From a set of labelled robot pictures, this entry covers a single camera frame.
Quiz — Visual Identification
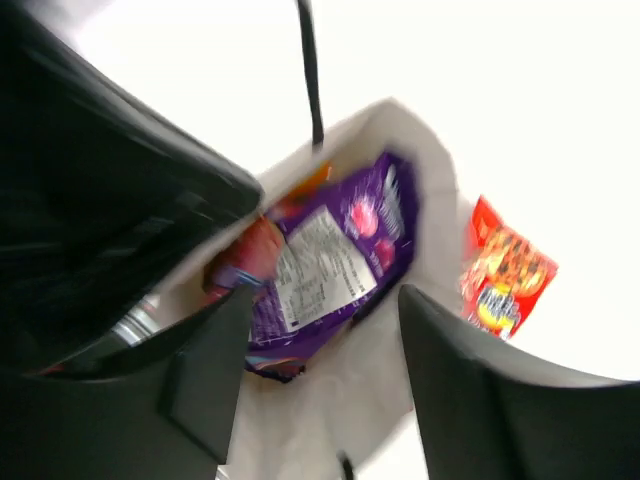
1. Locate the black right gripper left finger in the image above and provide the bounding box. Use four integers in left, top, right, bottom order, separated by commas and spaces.
1, 287, 252, 479

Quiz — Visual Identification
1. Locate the red peanut snack packet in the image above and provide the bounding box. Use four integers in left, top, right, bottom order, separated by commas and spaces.
459, 197, 558, 340

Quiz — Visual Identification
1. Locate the orange Fox's fruits candy bag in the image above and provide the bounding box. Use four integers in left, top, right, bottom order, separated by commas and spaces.
278, 161, 333, 207

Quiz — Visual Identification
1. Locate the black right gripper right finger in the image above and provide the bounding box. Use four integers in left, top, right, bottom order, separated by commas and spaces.
398, 284, 639, 479

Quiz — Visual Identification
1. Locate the purple Fox's candy bag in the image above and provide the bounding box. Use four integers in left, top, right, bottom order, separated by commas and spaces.
209, 149, 419, 384

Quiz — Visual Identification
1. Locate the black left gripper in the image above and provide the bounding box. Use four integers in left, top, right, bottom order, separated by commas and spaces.
1, 9, 261, 373

